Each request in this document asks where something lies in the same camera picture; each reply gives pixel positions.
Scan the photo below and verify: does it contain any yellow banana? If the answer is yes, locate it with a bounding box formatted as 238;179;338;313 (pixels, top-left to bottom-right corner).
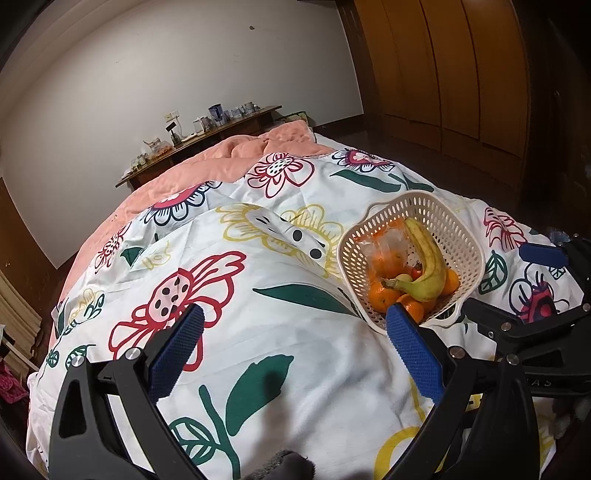
381;218;448;303

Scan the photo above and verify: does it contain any dark wooden sideboard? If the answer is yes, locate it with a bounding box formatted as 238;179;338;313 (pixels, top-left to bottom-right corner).
115;105;283;191

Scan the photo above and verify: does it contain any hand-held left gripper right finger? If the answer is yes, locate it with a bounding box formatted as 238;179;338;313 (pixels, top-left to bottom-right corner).
385;302;541;480

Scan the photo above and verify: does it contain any cream plastic basket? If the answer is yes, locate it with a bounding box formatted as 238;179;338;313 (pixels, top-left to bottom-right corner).
336;191;485;335

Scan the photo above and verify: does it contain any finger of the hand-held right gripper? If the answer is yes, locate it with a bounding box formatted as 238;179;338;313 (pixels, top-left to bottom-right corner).
517;237;591;282
462;299;591;356

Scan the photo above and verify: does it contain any white floral blanket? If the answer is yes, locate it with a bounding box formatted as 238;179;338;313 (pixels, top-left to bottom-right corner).
25;147;585;480

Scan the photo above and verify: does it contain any brown wooden wardrobe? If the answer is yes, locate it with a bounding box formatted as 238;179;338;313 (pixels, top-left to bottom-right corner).
337;0;591;195

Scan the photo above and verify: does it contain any orange plastic bag of oranges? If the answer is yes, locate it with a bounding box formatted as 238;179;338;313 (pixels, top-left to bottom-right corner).
360;219;419;278

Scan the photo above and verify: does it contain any pink duvet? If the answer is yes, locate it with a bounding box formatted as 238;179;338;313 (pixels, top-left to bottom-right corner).
58;122;338;315

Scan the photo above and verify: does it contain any red patterned cloth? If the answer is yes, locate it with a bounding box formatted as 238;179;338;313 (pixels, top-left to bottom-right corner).
0;360;28;407

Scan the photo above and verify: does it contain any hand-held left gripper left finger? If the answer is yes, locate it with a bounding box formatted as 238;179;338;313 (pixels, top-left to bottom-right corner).
47;304;206;480

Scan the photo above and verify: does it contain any brown wooden door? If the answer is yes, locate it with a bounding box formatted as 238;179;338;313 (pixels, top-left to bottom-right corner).
0;178;88;319

